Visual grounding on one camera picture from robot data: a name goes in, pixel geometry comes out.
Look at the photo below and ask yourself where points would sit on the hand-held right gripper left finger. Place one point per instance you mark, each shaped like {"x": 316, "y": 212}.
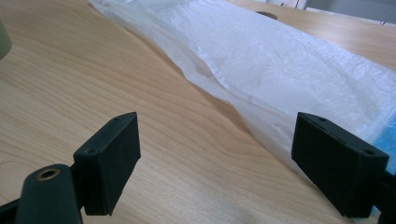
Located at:
{"x": 107, "y": 161}

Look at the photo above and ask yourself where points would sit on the white translucent plastic trash bag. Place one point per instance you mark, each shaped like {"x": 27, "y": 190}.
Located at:
{"x": 264, "y": 68}

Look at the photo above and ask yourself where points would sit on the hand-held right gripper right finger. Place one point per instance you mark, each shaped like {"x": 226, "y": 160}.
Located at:
{"x": 336, "y": 168}

